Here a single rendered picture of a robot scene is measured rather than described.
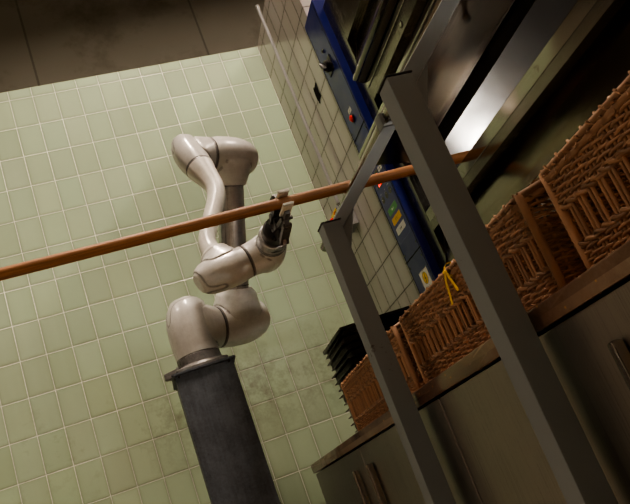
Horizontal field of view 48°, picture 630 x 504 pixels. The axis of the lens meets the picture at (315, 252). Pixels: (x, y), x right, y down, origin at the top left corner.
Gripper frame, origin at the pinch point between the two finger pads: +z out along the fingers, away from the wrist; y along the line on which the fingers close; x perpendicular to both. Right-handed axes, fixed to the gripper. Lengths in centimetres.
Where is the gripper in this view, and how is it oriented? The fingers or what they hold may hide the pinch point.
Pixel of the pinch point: (284, 202)
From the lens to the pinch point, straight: 189.3
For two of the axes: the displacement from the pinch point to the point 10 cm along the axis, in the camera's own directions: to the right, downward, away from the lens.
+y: 3.4, 8.8, -3.2
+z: 1.9, -3.9, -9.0
